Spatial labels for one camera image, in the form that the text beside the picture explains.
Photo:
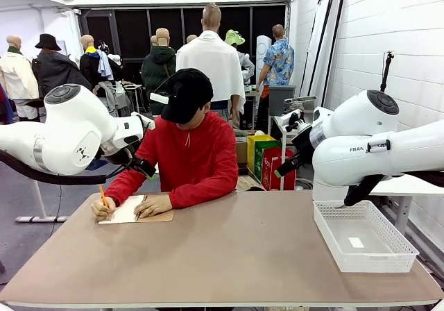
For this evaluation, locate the cardboard box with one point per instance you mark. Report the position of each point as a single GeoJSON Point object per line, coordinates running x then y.
{"type": "Point", "coordinates": [241, 151]}

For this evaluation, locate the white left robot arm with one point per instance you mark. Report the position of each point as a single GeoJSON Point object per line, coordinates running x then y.
{"type": "Point", "coordinates": [69, 134]}

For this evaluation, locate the gray metal pot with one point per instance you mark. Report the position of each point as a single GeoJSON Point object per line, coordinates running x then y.
{"type": "Point", "coordinates": [301, 103]}

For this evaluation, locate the gray plastic bin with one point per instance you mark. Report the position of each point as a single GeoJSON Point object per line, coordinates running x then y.
{"type": "Point", "coordinates": [281, 99]}

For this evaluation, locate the person's right hand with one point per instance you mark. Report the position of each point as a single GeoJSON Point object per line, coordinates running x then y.
{"type": "Point", "coordinates": [102, 210]}

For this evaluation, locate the mannequin in cream coat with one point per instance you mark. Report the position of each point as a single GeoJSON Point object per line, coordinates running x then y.
{"type": "Point", "coordinates": [17, 76]}

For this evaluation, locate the mannequin with white towel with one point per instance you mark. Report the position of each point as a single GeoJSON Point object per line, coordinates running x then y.
{"type": "Point", "coordinates": [211, 61]}

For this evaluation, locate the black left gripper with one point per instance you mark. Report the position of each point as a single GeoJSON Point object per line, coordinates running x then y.
{"type": "Point", "coordinates": [140, 164]}

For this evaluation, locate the black framed white panel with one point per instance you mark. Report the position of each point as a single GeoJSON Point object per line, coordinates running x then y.
{"type": "Point", "coordinates": [334, 40]}
{"type": "Point", "coordinates": [317, 47]}

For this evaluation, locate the metal stool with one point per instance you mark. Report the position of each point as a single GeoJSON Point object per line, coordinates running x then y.
{"type": "Point", "coordinates": [135, 94]}

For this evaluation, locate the orange pencil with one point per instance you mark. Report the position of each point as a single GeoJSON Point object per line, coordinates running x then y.
{"type": "Point", "coordinates": [102, 193]}

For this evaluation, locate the mannequin in dark green jacket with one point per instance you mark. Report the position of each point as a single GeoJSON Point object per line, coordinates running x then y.
{"type": "Point", "coordinates": [157, 68]}

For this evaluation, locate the black tripod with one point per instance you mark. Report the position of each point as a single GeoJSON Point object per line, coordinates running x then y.
{"type": "Point", "coordinates": [386, 73]}

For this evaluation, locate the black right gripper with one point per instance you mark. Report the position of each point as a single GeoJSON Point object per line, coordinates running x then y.
{"type": "Point", "coordinates": [291, 163]}

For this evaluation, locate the mannequin with green hat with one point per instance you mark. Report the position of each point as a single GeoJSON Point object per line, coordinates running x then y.
{"type": "Point", "coordinates": [234, 37]}

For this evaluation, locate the large white table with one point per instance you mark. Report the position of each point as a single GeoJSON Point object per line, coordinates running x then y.
{"type": "Point", "coordinates": [406, 187]}

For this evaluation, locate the black baseball cap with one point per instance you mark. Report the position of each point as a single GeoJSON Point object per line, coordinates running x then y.
{"type": "Point", "coordinates": [189, 94]}

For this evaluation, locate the yellow shopping bag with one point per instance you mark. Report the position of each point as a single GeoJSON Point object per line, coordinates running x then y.
{"type": "Point", "coordinates": [255, 148]}

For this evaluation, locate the person's left hand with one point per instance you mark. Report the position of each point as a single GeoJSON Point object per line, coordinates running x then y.
{"type": "Point", "coordinates": [154, 205]}

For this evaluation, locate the mannequin with yellow scarf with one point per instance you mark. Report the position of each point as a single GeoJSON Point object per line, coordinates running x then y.
{"type": "Point", "coordinates": [90, 64]}

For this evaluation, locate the mannequin with black hat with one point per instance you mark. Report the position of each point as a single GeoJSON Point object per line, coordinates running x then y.
{"type": "Point", "coordinates": [57, 69]}

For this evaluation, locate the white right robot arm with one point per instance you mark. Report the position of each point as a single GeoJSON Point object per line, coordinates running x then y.
{"type": "Point", "coordinates": [347, 155]}

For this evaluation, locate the white cylindrical bin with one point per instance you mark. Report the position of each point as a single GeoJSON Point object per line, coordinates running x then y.
{"type": "Point", "coordinates": [322, 193]}

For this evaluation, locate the person's face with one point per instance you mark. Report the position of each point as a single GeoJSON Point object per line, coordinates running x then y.
{"type": "Point", "coordinates": [197, 120]}

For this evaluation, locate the white perforated plastic basket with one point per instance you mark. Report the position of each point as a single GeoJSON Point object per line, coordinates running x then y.
{"type": "Point", "coordinates": [378, 261]}

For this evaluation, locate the spiral notebook brown cover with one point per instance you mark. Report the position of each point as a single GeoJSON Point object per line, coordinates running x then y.
{"type": "Point", "coordinates": [125, 214]}

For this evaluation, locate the head-mounted white camera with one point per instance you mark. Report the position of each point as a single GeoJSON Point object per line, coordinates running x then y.
{"type": "Point", "coordinates": [159, 98]}

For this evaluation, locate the green shopping bag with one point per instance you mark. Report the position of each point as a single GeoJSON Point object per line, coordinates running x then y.
{"type": "Point", "coordinates": [262, 156]}

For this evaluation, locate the white table leg stand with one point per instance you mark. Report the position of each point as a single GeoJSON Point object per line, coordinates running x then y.
{"type": "Point", "coordinates": [40, 203]}

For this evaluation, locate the person's left forearm red sleeve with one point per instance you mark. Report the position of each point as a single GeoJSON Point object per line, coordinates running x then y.
{"type": "Point", "coordinates": [204, 194]}

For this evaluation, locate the person's red sweatshirt torso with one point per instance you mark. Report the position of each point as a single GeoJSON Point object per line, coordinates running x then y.
{"type": "Point", "coordinates": [194, 158]}

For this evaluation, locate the person's right forearm red sleeve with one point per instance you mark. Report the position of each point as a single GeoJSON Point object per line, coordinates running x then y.
{"type": "Point", "coordinates": [128, 184]}

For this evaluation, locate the small white side table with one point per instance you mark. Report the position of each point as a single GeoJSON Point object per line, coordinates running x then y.
{"type": "Point", "coordinates": [282, 141]}

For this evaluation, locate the mannequin in floral shirt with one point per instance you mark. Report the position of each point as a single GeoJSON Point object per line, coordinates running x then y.
{"type": "Point", "coordinates": [279, 62]}

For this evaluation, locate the white standing cylinder appliance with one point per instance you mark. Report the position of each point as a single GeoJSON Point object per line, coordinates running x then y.
{"type": "Point", "coordinates": [263, 52]}

